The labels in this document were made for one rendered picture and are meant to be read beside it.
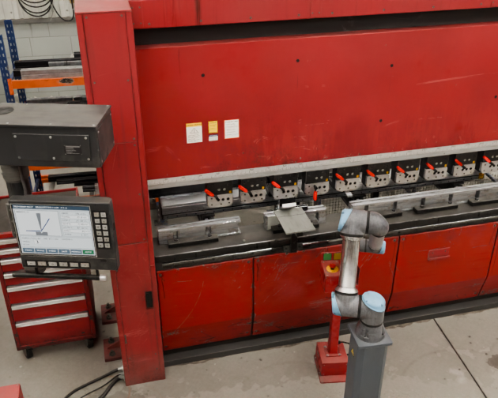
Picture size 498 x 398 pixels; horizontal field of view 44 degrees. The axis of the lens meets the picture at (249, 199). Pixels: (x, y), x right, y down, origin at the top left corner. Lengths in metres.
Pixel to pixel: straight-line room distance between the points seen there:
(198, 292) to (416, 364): 1.51
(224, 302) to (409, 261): 1.26
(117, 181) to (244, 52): 0.94
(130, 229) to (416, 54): 1.87
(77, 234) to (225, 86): 1.13
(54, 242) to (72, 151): 0.47
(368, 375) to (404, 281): 1.12
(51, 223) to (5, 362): 1.79
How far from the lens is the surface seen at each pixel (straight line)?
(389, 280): 4.26
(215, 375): 4.10
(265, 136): 3.51
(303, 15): 3.34
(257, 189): 3.64
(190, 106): 3.34
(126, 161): 3.19
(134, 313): 3.72
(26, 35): 7.63
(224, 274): 3.78
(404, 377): 4.20
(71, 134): 2.65
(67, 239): 2.88
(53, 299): 4.07
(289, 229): 3.60
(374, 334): 3.20
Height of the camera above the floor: 2.92
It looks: 29 degrees down
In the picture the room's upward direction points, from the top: straight up
